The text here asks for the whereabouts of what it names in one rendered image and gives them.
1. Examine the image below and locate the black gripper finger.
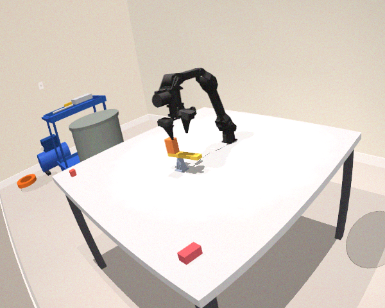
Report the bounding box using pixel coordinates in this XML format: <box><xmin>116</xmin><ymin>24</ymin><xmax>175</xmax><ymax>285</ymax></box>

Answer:
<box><xmin>181</xmin><ymin>119</ymin><xmax>191</xmax><ymax>133</ymax></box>
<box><xmin>161</xmin><ymin>124</ymin><xmax>174</xmax><ymax>140</ymax></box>

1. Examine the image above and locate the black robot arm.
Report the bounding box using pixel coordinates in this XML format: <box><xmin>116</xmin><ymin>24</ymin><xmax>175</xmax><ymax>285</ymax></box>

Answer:
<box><xmin>151</xmin><ymin>67</ymin><xmax>237</xmax><ymax>144</ymax></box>

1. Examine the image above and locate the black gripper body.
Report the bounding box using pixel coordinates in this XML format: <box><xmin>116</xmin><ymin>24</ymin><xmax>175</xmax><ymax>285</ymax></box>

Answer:
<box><xmin>157</xmin><ymin>101</ymin><xmax>184</xmax><ymax>127</ymax></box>

